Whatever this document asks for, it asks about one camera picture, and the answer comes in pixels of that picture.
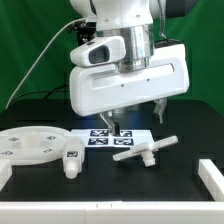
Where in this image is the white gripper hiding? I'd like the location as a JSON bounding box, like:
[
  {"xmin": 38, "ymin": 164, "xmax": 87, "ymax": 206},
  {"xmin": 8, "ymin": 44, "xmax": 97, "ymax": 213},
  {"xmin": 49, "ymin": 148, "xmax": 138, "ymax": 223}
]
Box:
[{"xmin": 70, "ymin": 44, "xmax": 189, "ymax": 136}]

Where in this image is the white cross-shaped table base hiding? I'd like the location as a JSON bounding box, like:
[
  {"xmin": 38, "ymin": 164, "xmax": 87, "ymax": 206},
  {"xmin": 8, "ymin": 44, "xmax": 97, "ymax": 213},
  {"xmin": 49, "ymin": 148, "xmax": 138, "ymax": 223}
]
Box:
[{"xmin": 113, "ymin": 136, "xmax": 178, "ymax": 167}]

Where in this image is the white round table top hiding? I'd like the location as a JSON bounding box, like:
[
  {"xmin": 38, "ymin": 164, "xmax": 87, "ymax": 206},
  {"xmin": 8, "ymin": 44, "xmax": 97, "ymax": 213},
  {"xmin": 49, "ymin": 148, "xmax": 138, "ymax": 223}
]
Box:
[{"xmin": 0, "ymin": 126, "xmax": 76, "ymax": 165}]

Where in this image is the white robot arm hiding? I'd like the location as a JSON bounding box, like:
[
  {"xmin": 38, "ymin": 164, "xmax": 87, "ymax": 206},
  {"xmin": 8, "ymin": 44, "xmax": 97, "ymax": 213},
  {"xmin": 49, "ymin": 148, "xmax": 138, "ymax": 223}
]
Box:
[{"xmin": 69, "ymin": 0, "xmax": 224, "ymax": 135}]

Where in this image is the white fiducial marker sheet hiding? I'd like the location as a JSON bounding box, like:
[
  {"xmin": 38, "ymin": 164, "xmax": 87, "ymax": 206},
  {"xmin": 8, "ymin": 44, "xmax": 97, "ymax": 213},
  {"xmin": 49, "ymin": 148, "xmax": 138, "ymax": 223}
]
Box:
[{"xmin": 71, "ymin": 129, "xmax": 154, "ymax": 148}]

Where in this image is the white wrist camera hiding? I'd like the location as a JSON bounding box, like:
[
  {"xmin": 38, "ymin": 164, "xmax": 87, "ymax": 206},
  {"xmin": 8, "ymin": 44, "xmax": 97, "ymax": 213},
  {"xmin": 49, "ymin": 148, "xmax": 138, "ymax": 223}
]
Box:
[{"xmin": 70, "ymin": 36, "xmax": 126, "ymax": 67}]

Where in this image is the black cable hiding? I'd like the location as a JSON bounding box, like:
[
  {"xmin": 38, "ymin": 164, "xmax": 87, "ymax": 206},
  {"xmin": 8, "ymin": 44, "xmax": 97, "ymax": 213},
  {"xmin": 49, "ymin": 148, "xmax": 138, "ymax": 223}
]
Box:
[{"xmin": 6, "ymin": 83, "xmax": 71, "ymax": 109}]

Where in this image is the white fence frame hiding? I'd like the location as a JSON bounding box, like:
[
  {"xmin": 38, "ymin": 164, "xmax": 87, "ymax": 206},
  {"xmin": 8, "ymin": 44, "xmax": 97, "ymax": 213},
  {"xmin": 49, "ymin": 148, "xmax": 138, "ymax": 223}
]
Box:
[{"xmin": 0, "ymin": 159, "xmax": 224, "ymax": 224}]

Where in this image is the black camera stand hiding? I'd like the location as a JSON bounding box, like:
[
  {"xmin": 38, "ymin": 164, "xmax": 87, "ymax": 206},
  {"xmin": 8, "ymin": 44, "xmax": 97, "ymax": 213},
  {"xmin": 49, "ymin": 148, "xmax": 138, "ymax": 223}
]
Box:
[{"xmin": 67, "ymin": 21, "xmax": 96, "ymax": 46}]

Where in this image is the white cable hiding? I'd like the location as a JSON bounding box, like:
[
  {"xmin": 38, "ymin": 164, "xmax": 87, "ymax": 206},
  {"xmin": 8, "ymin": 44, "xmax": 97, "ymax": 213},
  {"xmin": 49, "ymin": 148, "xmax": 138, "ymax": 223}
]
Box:
[{"xmin": 4, "ymin": 18, "xmax": 87, "ymax": 111}]

